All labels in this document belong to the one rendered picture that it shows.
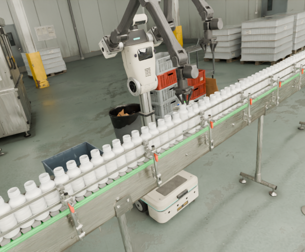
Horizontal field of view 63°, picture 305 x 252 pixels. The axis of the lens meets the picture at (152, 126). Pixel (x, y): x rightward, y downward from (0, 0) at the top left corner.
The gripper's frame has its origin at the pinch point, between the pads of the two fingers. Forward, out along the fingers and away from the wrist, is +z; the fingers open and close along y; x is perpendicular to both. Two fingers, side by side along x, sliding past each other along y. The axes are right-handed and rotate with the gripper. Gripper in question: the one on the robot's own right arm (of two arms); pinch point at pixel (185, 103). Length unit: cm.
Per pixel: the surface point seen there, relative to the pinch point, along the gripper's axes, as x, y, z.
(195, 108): 10.6, -2.4, 6.9
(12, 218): -96, -2, 14
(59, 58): 289, -918, -1
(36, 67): 144, -748, 5
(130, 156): -41.9, -1.2, 14.3
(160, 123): -18.8, -2.1, 5.9
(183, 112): -1.4, -0.7, 5.4
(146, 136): -29.8, -1.2, 8.5
